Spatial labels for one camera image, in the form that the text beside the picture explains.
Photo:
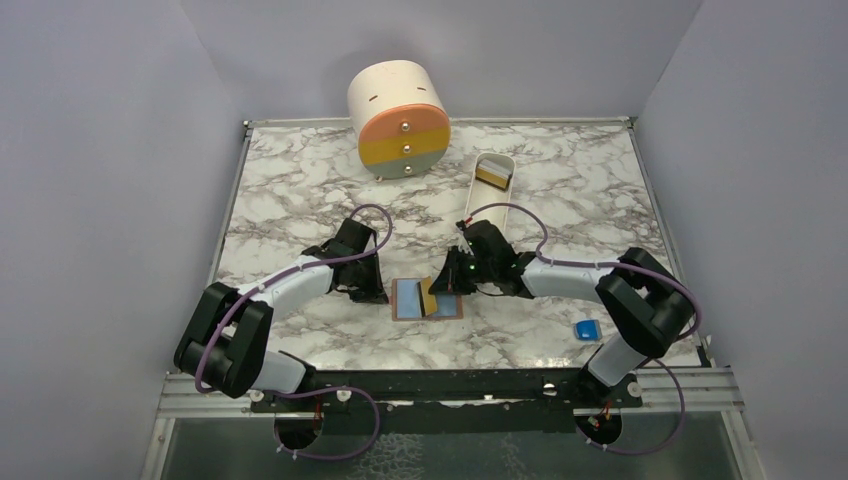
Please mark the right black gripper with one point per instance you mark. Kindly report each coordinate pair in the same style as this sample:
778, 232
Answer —
450, 280

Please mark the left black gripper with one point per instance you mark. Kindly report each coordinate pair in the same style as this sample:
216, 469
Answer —
375, 293

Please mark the gold credit card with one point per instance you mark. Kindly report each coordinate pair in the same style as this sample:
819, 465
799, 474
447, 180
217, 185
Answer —
428, 302

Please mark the brown leather card holder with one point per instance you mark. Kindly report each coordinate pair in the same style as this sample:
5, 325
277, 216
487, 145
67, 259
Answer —
405, 303

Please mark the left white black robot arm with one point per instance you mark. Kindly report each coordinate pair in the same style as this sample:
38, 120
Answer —
224, 345

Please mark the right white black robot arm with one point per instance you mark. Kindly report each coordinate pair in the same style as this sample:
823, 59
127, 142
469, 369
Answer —
648, 306

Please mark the cards stack in tray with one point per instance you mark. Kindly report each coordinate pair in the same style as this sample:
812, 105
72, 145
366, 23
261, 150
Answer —
493, 174

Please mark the long white oval tray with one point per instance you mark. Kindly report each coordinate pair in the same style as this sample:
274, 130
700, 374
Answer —
480, 194

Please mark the small blue object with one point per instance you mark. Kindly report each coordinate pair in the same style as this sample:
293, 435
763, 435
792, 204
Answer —
588, 330

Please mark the round drawer cabinet orange yellow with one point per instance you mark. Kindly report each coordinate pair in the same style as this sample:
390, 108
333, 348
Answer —
402, 128

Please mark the aluminium table frame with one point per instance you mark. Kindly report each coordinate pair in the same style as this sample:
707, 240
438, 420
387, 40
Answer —
585, 178

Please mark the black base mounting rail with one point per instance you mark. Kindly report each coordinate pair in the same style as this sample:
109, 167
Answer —
447, 401

